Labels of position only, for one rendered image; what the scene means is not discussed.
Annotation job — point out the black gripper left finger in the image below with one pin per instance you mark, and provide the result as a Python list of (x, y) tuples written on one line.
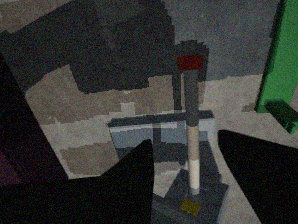
[(123, 194)]

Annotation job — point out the grey metal pin with red cap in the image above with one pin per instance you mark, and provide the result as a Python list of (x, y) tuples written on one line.
[(190, 65)]

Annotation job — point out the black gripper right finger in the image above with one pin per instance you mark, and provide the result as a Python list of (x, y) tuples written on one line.
[(267, 173)]

